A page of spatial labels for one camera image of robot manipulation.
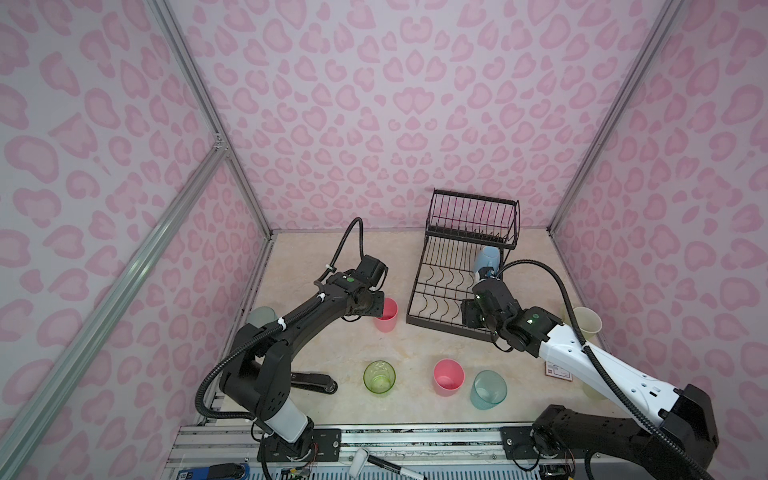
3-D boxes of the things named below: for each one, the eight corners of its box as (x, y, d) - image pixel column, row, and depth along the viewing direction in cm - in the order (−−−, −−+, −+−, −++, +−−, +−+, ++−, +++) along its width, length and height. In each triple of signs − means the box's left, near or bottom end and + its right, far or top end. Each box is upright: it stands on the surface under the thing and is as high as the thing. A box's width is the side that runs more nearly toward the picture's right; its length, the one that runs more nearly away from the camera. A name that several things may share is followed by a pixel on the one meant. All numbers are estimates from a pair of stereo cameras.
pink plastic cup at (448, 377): (435, 401, 81) (438, 390, 74) (432, 371, 86) (435, 358, 79) (460, 401, 81) (466, 390, 74) (456, 371, 86) (462, 358, 79)
